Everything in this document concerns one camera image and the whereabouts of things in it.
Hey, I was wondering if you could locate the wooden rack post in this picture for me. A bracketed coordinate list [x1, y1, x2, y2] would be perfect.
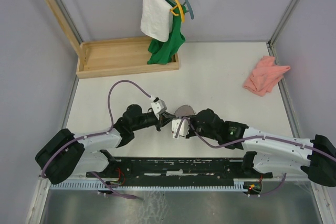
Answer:
[45, 0, 87, 65]

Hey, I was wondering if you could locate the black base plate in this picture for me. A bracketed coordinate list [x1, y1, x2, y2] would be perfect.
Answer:
[97, 157, 272, 186]

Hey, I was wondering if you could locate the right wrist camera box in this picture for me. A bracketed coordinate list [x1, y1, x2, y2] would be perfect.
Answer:
[171, 119, 190, 139]

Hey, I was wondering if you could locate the wooden tray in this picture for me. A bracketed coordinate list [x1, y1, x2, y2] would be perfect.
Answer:
[76, 37, 180, 79]

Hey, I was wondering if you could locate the green garment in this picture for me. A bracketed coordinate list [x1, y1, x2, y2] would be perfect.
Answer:
[147, 7, 185, 65]

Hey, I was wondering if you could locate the white towel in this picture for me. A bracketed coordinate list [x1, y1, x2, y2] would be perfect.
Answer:
[140, 0, 173, 42]

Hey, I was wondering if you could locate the white slotted cable duct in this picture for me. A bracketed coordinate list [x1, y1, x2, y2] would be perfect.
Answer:
[49, 179, 247, 193]

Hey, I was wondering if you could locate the pink cloth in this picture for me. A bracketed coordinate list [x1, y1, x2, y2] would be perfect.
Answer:
[243, 56, 291, 97]

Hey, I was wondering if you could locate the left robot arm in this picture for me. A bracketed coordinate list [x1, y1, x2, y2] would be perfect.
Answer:
[35, 104, 176, 185]

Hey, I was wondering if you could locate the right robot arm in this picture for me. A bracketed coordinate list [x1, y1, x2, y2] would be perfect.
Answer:
[179, 109, 335, 187]

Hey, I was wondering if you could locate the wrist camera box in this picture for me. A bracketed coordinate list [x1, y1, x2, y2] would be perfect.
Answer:
[151, 97, 167, 116]
[171, 119, 190, 139]

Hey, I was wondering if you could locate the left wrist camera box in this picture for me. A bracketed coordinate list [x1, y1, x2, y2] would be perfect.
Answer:
[151, 97, 167, 116]

